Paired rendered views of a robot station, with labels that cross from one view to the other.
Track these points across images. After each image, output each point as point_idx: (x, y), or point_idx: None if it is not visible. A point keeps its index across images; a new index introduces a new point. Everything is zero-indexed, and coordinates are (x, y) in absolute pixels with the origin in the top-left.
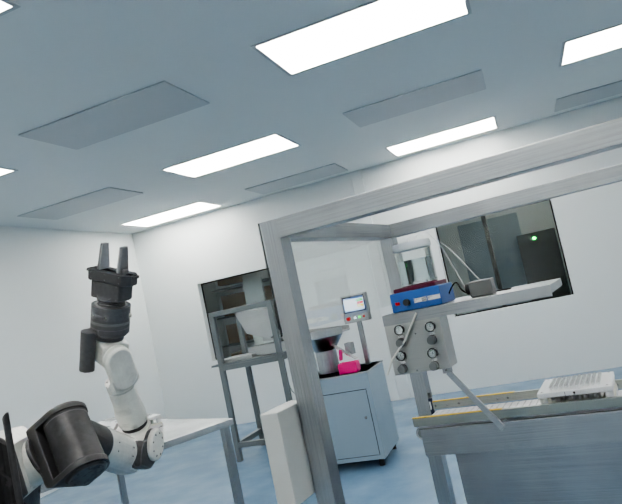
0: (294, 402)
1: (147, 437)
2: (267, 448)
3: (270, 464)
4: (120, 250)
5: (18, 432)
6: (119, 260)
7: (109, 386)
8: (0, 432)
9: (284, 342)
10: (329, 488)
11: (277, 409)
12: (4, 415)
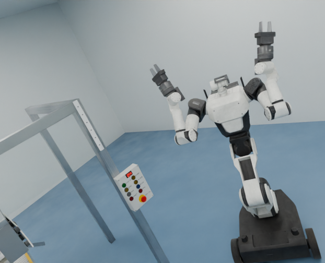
0: (119, 174)
1: None
2: (143, 176)
3: (146, 181)
4: (152, 69)
5: (207, 100)
6: (154, 72)
7: (180, 109)
8: (212, 97)
9: (106, 150)
10: None
11: (129, 167)
12: (204, 89)
